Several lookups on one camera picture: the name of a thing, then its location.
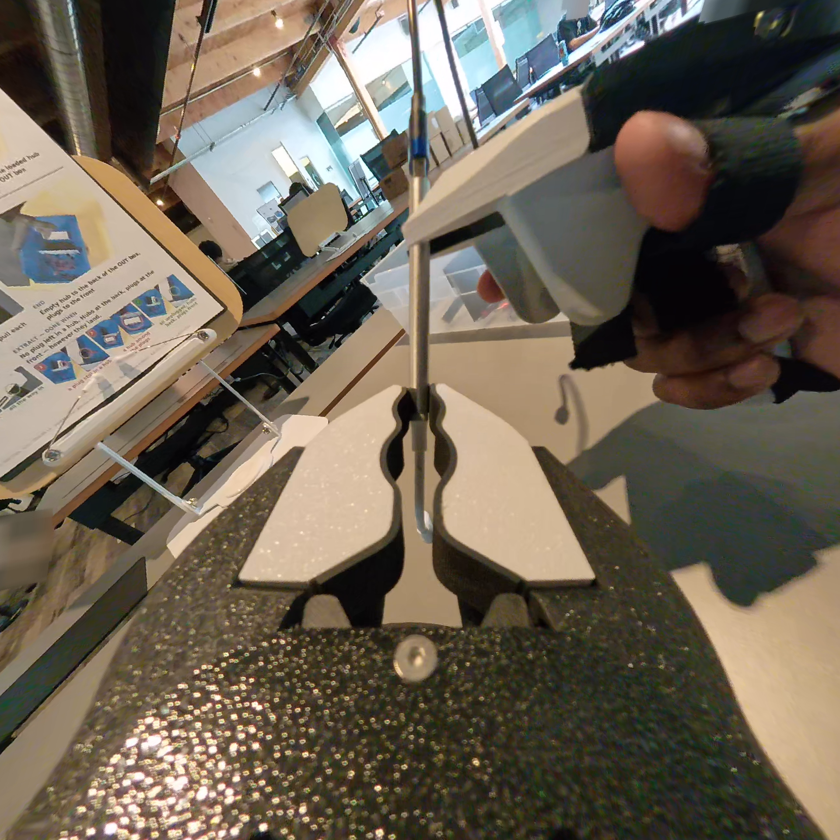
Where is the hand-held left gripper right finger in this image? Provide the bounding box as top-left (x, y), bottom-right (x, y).
top-left (428, 382), bottom-right (598, 616)

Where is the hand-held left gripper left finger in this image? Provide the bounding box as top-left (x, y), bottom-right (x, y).
top-left (236, 384), bottom-right (411, 616)

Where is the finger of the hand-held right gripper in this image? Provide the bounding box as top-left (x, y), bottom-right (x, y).
top-left (402, 88), bottom-right (651, 327)
top-left (428, 214), bottom-right (560, 324)

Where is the silver USB hub white cable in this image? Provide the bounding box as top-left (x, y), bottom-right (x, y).
top-left (407, 172), bottom-right (437, 543)

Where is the clear plastic bin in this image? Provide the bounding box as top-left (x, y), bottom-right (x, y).
top-left (360, 246), bottom-right (572, 343)

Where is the person's right hand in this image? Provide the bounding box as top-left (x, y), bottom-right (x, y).
top-left (478, 98), bottom-right (840, 413)

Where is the long white office table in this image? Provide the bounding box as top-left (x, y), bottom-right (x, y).
top-left (518, 0), bottom-right (664, 106)

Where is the row of black office chairs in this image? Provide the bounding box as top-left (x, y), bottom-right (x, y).
top-left (471, 33), bottom-right (560, 127)

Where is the stack of cardboard boxes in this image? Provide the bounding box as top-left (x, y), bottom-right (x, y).
top-left (379, 107), bottom-right (481, 201)

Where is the black office chair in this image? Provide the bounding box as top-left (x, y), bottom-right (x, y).
top-left (305, 282), bottom-right (370, 345)

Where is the beige document stand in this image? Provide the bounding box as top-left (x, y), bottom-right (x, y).
top-left (287, 182), bottom-right (360, 258)

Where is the wooden top office desk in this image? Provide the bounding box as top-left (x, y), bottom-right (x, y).
top-left (238, 193), bottom-right (424, 371)

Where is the printed instruction sheet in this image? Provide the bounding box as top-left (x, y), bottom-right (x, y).
top-left (0, 88), bottom-right (228, 465)

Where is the silver ventilation duct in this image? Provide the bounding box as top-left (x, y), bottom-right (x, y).
top-left (26, 0), bottom-right (99, 155)

